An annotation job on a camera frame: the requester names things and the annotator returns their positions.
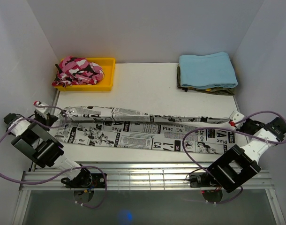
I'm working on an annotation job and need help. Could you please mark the newspaper print trousers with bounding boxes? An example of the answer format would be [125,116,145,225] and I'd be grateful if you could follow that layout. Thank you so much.
[51,106,235,154]

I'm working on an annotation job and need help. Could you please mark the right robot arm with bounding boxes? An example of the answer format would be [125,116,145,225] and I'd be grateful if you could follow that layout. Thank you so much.
[187,112,286,193]

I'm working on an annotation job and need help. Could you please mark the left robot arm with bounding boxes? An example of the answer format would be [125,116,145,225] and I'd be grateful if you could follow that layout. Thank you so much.
[4,111,93,188]

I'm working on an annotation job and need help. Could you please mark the olive camouflage folded trousers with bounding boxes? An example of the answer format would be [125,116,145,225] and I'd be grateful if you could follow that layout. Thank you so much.
[177,65,235,96]

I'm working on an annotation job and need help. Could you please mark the pink camouflage trousers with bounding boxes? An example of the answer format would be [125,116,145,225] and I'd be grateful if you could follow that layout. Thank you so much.
[52,57,105,88]

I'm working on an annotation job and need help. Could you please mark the light blue folded trousers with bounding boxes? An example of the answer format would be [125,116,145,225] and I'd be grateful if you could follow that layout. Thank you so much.
[179,52,238,90]

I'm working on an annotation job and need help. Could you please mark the yellow plastic tray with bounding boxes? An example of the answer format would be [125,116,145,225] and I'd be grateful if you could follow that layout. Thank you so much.
[54,58,116,91]

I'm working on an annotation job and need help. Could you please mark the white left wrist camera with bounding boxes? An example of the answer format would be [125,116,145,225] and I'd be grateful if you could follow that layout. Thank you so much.
[33,101,50,119]

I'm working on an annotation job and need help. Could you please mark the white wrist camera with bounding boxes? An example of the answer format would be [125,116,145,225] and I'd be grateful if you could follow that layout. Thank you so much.
[33,101,50,119]
[229,111,245,128]

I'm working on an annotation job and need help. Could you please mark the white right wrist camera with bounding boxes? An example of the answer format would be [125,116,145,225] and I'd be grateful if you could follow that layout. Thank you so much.
[229,111,245,128]

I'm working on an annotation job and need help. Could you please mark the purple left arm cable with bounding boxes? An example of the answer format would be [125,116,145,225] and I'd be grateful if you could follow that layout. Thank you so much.
[0,105,108,209]

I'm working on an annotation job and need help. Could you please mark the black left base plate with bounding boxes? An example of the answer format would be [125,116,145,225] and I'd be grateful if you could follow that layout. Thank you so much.
[60,173,105,188]

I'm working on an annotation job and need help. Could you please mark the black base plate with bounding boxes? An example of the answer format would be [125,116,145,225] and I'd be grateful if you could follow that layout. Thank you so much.
[186,173,221,188]
[60,173,105,188]

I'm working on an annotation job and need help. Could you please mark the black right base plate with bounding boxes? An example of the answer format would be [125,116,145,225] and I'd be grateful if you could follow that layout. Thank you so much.
[186,173,221,188]

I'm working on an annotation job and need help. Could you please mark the aluminium rail frame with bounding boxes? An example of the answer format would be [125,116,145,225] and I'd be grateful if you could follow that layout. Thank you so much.
[19,163,274,191]

